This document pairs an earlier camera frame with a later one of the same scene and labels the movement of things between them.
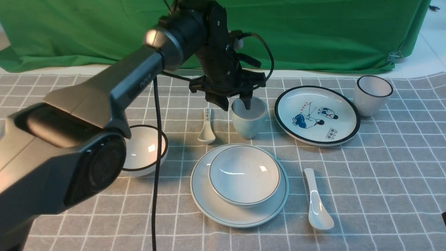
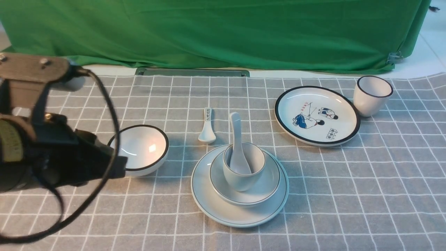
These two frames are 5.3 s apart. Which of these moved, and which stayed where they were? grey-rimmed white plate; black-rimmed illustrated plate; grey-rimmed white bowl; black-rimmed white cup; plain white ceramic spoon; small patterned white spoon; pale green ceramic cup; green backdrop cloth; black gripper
Moved: black gripper; pale green ceramic cup; plain white ceramic spoon
Stayed: green backdrop cloth; small patterned white spoon; grey-rimmed white plate; black-rimmed illustrated plate; grey-rimmed white bowl; black-rimmed white cup
